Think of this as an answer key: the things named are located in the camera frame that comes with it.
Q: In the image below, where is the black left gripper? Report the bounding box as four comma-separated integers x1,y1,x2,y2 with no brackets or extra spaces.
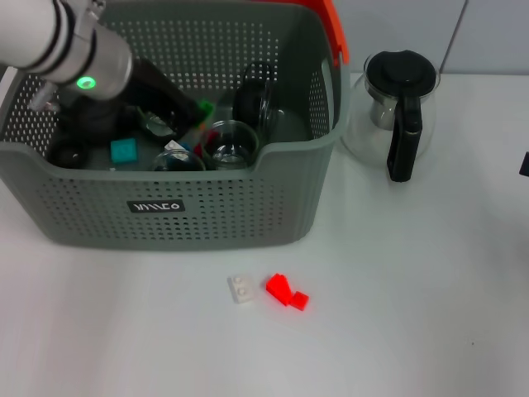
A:
123,57,207,140

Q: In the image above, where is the dark red long brick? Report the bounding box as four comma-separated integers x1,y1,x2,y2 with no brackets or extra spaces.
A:
193,130,222,157

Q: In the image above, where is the teal square plate brick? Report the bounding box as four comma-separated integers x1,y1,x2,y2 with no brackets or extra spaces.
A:
110,138,139,164

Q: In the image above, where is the red sloped brick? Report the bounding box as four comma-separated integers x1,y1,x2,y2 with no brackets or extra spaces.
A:
265,272,297,307

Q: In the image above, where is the grey perforated storage bin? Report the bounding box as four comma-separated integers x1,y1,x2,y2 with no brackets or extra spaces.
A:
0,0,347,253

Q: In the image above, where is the dark clay small teacup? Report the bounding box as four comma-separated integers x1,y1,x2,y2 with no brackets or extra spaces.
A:
48,138,90,170

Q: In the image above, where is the dark clay teapot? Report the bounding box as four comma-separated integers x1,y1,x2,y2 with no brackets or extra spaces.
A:
60,93,140,146

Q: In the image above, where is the glass pot with black lid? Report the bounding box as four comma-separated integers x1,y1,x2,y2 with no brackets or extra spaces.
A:
341,49,441,183

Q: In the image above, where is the white two-stud brick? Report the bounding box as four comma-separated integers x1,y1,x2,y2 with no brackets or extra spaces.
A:
227,273,255,307

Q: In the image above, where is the small red brick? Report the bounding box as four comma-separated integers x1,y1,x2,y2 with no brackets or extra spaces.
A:
288,290,311,312

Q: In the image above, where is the left arm cable with plug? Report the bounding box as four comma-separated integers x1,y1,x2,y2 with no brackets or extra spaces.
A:
27,80,61,112

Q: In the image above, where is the orange bin handle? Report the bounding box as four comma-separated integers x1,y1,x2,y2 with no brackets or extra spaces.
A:
297,0,351,67

